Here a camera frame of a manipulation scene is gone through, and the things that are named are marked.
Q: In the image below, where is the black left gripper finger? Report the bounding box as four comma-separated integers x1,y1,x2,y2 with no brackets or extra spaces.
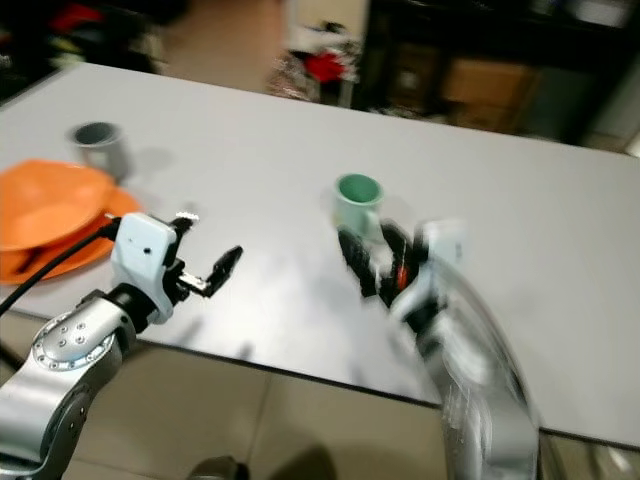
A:
200,245,245,298

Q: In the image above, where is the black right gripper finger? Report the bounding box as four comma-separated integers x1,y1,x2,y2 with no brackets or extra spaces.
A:
337,227,383,300
376,221,415,273

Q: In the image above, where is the pale green cup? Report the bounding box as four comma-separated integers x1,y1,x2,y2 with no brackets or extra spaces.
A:
333,172,386,237

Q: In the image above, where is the orange plastic plate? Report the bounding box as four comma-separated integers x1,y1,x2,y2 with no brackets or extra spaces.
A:
0,186,144,288

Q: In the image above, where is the grey cup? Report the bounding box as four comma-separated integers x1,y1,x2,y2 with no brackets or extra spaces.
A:
71,120,134,184

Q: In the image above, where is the orange plastic bowl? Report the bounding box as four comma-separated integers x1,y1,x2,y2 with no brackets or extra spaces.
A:
0,158,118,254

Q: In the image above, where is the brown cardboard box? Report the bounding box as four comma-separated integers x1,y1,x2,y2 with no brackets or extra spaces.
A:
443,56,538,133

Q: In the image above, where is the grey robot foot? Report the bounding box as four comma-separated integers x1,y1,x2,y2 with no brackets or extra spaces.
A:
187,455,253,480

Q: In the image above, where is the black cabinet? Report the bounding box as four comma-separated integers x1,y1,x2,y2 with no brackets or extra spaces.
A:
358,0,640,151

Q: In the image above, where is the dark cluttered shelf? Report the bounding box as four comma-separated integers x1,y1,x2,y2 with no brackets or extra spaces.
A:
0,0,191,101

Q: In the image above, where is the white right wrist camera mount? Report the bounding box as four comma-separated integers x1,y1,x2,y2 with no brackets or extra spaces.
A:
410,219,467,301

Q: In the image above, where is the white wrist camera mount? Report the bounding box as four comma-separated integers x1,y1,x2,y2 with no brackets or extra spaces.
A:
410,219,467,301
110,211,185,327

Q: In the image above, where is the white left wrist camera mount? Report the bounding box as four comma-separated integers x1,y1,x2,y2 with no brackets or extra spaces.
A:
110,211,185,327

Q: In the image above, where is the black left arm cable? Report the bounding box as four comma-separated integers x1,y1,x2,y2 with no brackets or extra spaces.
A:
0,216,123,317

